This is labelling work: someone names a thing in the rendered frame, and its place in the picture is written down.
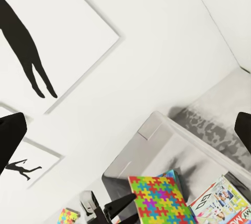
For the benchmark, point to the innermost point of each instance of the desk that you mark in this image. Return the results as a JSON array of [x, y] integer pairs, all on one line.
[[211, 118]]

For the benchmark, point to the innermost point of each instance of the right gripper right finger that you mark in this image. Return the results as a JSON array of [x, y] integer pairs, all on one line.
[[243, 128]]

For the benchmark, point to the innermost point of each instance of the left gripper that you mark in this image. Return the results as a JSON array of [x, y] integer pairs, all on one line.
[[112, 209]]

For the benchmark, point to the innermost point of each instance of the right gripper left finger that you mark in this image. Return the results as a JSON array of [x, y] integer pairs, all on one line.
[[12, 130]]

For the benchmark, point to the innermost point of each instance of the board game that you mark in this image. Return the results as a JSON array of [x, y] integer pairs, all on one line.
[[221, 203], [172, 174]]

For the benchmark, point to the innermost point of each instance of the jigsaw puzzle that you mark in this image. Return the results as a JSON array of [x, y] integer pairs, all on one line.
[[67, 217], [159, 201]]

